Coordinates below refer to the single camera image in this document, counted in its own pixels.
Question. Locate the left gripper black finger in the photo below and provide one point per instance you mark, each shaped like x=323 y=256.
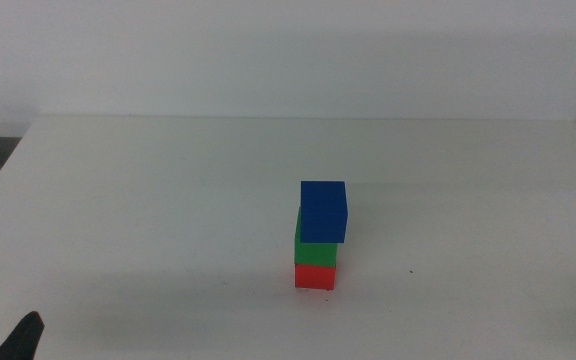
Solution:
x=23 y=340

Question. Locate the green cube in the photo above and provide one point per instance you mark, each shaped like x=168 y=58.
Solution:
x=313 y=253

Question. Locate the blue cube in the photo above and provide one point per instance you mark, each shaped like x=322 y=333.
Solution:
x=323 y=212

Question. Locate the red cube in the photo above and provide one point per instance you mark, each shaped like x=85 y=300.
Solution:
x=314 y=277

